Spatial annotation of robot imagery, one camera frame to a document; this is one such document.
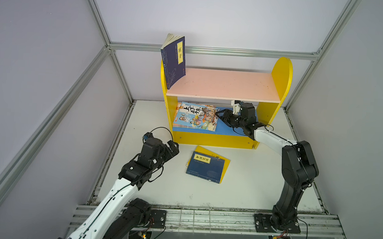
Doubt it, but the yellow cartoon book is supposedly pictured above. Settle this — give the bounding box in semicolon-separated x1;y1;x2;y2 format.
187;146;231;183

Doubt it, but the light blue comic book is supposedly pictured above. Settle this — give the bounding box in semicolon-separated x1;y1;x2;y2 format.
173;102;219;132

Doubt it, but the dark blue book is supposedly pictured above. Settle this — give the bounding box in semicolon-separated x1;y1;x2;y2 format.
186;152;225;184
160;33;186;90

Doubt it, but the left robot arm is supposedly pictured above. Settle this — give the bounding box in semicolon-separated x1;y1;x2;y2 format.
57;133;179;239

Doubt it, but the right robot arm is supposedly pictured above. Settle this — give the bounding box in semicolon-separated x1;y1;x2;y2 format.
215;100;319;231

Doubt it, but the yellow pink blue bookshelf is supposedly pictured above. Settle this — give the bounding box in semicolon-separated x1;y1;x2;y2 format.
160;57;294;149

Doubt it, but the dark blue standing book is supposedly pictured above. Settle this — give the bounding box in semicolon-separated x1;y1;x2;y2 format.
160;33;186;90

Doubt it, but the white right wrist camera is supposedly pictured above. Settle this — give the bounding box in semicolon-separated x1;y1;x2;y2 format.
231;100;243;115

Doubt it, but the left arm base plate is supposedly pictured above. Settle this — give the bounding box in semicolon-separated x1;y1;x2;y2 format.
138;209;167;229

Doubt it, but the aluminium cage frame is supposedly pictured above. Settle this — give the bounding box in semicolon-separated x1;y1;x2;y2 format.
0;0;383;239

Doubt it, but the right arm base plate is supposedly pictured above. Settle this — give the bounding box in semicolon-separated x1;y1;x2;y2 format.
254;213;301;234

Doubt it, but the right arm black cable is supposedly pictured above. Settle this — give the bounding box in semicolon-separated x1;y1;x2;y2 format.
224;120;317;239

